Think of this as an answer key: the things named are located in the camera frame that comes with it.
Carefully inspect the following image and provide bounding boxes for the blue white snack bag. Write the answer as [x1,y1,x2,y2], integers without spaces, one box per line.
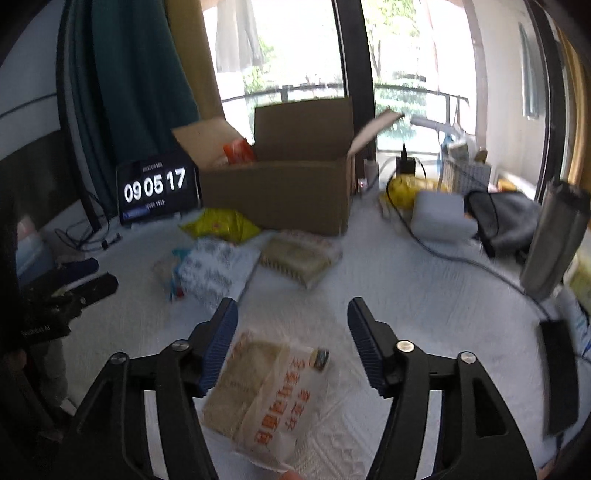
[175,238,260,313]

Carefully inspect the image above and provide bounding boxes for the toast bread bag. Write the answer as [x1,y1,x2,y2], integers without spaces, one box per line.
[199,330,329,471]
[259,230,342,289]

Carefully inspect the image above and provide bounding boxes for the orange snack bag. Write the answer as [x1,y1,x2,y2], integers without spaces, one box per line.
[222,138,256,165]

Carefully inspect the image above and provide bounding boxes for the operator thumb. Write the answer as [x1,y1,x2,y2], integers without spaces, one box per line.
[280,471,303,480]

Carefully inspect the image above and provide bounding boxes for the black phone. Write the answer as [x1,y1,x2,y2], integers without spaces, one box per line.
[539,320,579,436]

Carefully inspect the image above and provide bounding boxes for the light blue snack pack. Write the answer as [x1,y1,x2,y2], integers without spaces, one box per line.
[152,248,189,301]

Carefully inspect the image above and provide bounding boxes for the black tablet clock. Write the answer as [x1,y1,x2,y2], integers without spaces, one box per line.
[116,150,198,225]

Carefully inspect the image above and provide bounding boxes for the yellow snack bag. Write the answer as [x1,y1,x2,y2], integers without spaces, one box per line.
[179,208,262,244]

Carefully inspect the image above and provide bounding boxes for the grey cloth pouch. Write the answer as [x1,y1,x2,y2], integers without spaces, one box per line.
[464,190,541,265]

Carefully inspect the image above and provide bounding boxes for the white charger box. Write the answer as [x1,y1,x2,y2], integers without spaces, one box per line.
[410,191,478,242]

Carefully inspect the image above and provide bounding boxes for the teal curtain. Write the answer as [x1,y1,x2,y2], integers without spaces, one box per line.
[56,1,200,217]

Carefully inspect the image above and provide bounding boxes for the steel travel mug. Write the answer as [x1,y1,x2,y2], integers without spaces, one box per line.
[520,179,590,302]

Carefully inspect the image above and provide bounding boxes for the yellow wet wipes pack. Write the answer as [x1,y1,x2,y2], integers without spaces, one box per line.
[380,174,450,212]

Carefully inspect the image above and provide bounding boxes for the white mesh basket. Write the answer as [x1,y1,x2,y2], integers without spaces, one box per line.
[438,156,491,196]

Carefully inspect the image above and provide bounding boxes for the brown cardboard box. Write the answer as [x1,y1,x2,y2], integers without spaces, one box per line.
[172,97,403,236]

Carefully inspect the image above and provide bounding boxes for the yellow curtain left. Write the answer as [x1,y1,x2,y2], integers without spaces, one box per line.
[164,0,224,120]

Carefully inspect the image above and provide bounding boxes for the black cable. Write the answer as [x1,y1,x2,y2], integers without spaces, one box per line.
[378,142,555,322]

